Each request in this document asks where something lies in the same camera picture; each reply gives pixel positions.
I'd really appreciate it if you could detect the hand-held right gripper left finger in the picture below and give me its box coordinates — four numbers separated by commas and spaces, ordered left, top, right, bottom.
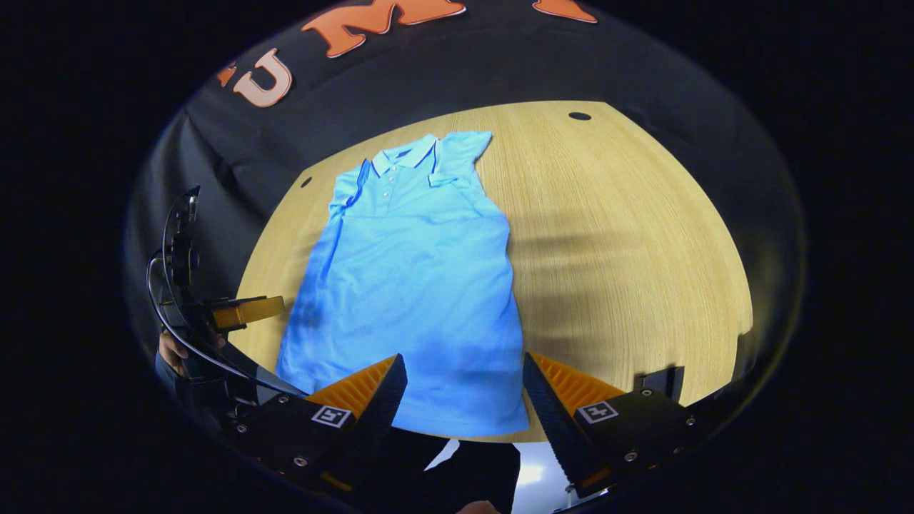
227, 353, 409, 497

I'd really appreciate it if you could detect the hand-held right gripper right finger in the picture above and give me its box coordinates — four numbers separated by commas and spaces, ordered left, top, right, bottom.
522, 351, 715, 499

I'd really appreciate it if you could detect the light blue T-shirt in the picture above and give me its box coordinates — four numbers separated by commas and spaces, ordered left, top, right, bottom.
275, 131, 531, 438

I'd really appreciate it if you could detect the person's dark clothing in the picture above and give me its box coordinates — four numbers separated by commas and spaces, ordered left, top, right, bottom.
371, 428, 522, 514

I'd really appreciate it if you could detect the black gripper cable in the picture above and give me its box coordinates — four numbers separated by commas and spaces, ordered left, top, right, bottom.
146, 187, 309, 398

